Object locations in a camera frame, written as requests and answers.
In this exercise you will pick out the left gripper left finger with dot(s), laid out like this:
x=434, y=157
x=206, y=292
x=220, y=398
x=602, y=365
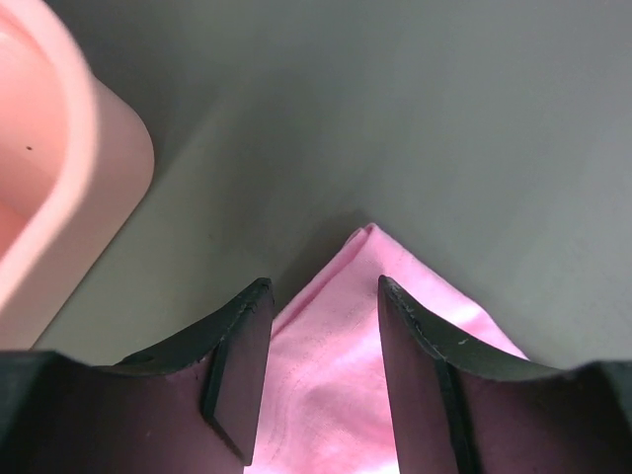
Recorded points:
x=188, y=404

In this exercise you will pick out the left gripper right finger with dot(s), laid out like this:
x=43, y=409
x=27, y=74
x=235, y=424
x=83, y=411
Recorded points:
x=459, y=405

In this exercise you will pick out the pink t shirt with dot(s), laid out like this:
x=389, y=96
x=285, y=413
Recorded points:
x=325, y=406

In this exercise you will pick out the pink compartment tray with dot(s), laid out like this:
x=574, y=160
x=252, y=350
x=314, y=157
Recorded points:
x=76, y=160

